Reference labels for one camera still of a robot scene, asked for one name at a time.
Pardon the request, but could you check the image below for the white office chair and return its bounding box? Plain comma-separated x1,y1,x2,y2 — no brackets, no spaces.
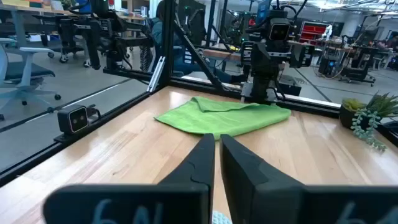
0,37,62,122

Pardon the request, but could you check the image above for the small potted succulent plant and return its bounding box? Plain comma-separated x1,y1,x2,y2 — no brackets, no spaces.
338,91,398,153

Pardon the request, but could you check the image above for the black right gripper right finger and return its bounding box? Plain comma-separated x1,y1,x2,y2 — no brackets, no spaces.
219,134,398,224

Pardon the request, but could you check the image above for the black equipment stand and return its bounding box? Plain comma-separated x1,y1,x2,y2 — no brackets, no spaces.
338,46,377,87

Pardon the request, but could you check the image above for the wooden background desk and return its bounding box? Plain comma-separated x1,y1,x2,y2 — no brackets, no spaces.
0,0,85,49

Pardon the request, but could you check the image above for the red storage shelf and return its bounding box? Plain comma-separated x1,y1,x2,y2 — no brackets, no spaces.
298,21,329,44

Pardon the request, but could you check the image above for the green microfiber towel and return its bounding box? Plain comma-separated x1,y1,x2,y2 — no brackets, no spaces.
154,95,292,140

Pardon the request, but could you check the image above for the silver aluminium bracket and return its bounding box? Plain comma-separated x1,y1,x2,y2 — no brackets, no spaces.
146,55,166,93

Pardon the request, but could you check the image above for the black table-level camera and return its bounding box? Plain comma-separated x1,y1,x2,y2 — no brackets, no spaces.
57,105,102,135

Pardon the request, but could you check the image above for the black aluminium table frame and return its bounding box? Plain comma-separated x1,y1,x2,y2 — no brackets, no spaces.
0,0,398,187

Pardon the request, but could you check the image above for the black background robot rig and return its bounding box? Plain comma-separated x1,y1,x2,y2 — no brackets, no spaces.
32,0,156,71

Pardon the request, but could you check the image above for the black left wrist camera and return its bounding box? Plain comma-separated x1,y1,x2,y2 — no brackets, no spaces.
267,17,292,42

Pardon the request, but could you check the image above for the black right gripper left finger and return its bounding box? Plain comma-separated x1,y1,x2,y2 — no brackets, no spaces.
42,133,216,224

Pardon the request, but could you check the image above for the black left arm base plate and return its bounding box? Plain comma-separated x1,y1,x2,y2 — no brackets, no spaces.
239,74,302,103

